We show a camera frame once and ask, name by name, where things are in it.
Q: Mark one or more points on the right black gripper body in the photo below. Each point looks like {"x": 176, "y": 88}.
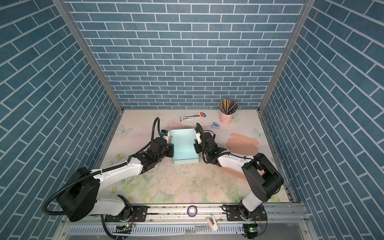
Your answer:
{"x": 198, "y": 148}

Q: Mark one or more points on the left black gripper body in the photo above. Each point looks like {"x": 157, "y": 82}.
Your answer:
{"x": 167, "y": 152}

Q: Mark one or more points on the light blue paper box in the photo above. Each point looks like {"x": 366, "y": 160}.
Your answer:
{"x": 184, "y": 151}

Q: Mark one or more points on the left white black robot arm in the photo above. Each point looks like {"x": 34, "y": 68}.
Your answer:
{"x": 82, "y": 196}

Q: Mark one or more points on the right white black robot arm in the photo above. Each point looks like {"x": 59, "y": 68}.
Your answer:
{"x": 263, "y": 178}

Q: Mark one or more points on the white pencil box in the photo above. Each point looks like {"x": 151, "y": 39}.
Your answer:
{"x": 191, "y": 117}

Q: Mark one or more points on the pink flat paper box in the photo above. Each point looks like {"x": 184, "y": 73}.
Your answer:
{"x": 240, "y": 145}

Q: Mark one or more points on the blue small stapler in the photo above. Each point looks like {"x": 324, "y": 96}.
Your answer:
{"x": 215, "y": 125}

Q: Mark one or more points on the pink pen cup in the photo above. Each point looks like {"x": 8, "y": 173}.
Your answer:
{"x": 225, "y": 119}

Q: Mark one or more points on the colored pencils bundle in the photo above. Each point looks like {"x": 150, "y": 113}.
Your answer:
{"x": 228, "y": 106}

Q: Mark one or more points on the purple tape roll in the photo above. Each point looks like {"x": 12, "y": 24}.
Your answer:
{"x": 192, "y": 211}

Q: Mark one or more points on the white pink small tool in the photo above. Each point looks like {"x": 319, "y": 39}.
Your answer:
{"x": 211, "y": 221}

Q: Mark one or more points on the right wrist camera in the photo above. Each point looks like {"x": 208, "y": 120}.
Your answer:
{"x": 198, "y": 136}

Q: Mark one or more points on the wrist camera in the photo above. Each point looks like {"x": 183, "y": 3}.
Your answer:
{"x": 165, "y": 134}
{"x": 198, "y": 136}

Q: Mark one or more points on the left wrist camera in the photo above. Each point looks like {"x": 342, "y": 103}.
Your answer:
{"x": 165, "y": 134}

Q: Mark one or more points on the metal base rail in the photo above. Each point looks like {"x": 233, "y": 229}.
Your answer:
{"x": 286, "y": 221}

